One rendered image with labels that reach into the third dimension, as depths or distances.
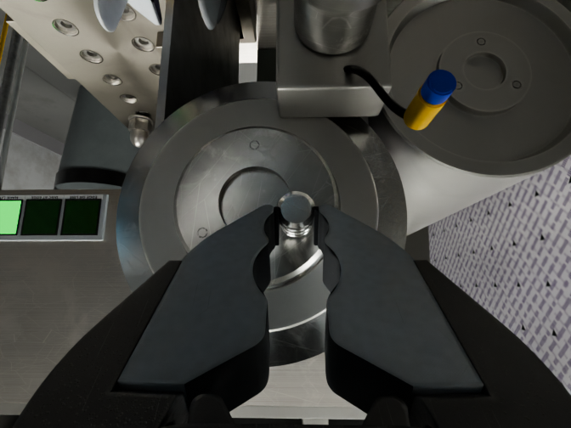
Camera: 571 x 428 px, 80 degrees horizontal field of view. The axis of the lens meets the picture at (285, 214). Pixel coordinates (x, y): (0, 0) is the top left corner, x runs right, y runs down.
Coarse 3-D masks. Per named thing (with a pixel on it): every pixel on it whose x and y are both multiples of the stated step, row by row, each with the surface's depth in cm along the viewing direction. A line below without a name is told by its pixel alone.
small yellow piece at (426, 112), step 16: (368, 80) 13; (432, 80) 10; (448, 80) 10; (384, 96) 13; (416, 96) 10; (432, 96) 10; (448, 96) 10; (400, 112) 12; (416, 112) 11; (432, 112) 11; (416, 128) 12
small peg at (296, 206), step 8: (296, 192) 13; (280, 200) 13; (288, 200) 12; (296, 200) 12; (304, 200) 12; (312, 200) 13; (280, 208) 12; (288, 208) 12; (296, 208) 12; (304, 208) 12; (312, 208) 12; (280, 216) 12; (288, 216) 12; (296, 216) 12; (304, 216) 12; (312, 216) 12; (280, 224) 14; (288, 224) 12; (296, 224) 12; (304, 224) 12; (312, 224) 15; (288, 232) 14; (296, 232) 13; (304, 232) 14
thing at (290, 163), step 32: (256, 128) 16; (192, 160) 16; (224, 160) 16; (256, 160) 16; (288, 160) 16; (320, 160) 16; (192, 192) 16; (224, 192) 16; (256, 192) 15; (288, 192) 16; (320, 192) 15; (192, 224) 15; (224, 224) 15; (288, 256) 15
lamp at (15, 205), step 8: (0, 208) 51; (8, 208) 51; (16, 208) 51; (0, 216) 51; (8, 216) 51; (16, 216) 51; (0, 224) 51; (8, 224) 51; (16, 224) 51; (0, 232) 51; (8, 232) 51
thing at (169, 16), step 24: (168, 0) 22; (192, 0) 26; (168, 24) 21; (192, 24) 26; (216, 24) 33; (168, 48) 21; (192, 48) 26; (216, 48) 33; (168, 72) 21; (192, 72) 25; (216, 72) 33; (168, 96) 21; (192, 96) 25
